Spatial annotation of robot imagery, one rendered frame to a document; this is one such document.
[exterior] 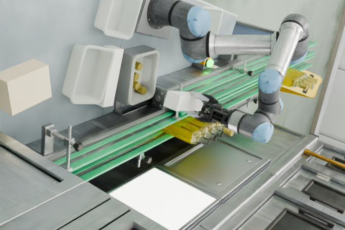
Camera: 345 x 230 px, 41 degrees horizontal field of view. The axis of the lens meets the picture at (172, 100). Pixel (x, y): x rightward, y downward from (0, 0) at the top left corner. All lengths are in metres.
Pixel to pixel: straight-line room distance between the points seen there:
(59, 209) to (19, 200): 0.11
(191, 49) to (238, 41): 0.20
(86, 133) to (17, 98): 0.39
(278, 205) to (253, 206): 0.13
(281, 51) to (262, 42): 0.26
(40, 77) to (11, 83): 0.11
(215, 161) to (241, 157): 0.14
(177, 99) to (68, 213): 0.75
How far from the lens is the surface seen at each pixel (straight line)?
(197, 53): 2.00
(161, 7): 1.97
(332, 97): 8.17
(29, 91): 1.55
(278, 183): 2.12
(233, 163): 2.14
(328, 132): 8.36
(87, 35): 1.77
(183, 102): 1.74
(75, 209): 1.13
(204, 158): 2.12
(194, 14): 1.90
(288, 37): 1.79
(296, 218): 1.97
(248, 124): 1.66
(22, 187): 1.23
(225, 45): 1.99
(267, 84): 1.59
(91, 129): 1.85
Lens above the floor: 1.95
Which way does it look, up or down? 30 degrees down
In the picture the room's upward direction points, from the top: 112 degrees clockwise
